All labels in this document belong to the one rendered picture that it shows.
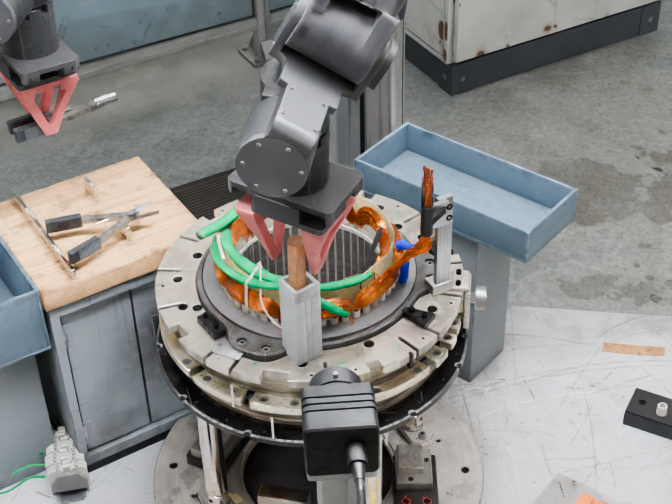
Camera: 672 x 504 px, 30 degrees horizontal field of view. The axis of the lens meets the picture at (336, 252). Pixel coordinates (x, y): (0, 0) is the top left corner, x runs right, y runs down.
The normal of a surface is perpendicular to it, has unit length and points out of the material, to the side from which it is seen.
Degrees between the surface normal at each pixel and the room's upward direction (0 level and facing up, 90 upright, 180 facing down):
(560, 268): 0
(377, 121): 90
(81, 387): 90
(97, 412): 90
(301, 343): 90
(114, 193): 0
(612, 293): 0
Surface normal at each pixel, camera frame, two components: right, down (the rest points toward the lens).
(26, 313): 0.53, 0.51
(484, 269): 0.78, 0.37
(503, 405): -0.02, -0.79
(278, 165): -0.16, 0.64
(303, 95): 0.46, -0.57
